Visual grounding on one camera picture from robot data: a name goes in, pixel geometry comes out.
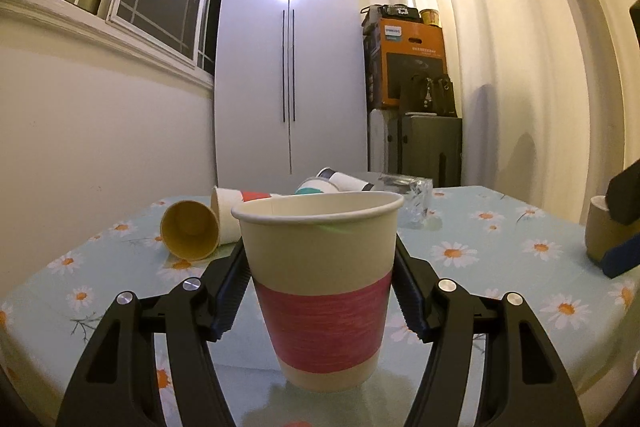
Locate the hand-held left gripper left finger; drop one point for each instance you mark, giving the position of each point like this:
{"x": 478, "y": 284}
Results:
{"x": 229, "y": 302}

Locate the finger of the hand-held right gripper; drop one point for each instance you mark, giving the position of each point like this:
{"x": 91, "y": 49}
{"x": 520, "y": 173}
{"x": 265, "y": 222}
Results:
{"x": 622, "y": 259}
{"x": 627, "y": 197}

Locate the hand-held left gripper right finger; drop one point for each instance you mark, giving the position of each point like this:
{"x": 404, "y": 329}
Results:
{"x": 411, "y": 302}

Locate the beige paper cup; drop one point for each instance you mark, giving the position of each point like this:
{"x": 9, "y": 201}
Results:
{"x": 597, "y": 232}

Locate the yellow paper cup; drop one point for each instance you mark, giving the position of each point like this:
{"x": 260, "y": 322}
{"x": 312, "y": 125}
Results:
{"x": 190, "y": 232}

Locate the white red band paper cup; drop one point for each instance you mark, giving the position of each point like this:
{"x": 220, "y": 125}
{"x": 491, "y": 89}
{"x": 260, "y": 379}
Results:
{"x": 227, "y": 214}

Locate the clear plastic cup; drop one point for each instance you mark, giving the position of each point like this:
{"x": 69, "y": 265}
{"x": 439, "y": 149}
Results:
{"x": 412, "y": 199}

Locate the black band paper cup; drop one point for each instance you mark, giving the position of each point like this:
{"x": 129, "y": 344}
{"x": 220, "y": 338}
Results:
{"x": 347, "y": 181}

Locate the teal band paper cup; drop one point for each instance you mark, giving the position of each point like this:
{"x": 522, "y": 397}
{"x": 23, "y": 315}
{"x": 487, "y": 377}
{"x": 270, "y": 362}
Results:
{"x": 315, "y": 188}

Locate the yellow instant noodle cup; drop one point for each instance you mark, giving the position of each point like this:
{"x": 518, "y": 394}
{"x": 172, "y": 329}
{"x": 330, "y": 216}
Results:
{"x": 431, "y": 18}

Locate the floral tablecloth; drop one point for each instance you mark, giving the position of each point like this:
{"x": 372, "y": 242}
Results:
{"x": 500, "y": 267}

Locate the dark grey suitcase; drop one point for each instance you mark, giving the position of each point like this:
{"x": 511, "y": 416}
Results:
{"x": 425, "y": 147}

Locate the cream curtain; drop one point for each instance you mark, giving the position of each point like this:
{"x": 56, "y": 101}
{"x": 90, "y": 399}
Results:
{"x": 525, "y": 57}

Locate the white wardrobe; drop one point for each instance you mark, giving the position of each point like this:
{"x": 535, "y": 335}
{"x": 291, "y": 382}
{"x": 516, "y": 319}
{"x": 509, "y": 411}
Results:
{"x": 255, "y": 82}

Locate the orange cardboard box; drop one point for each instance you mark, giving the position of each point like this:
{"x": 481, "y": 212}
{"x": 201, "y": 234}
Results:
{"x": 415, "y": 52}

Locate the black case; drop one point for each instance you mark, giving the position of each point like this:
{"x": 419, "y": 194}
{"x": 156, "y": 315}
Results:
{"x": 395, "y": 12}

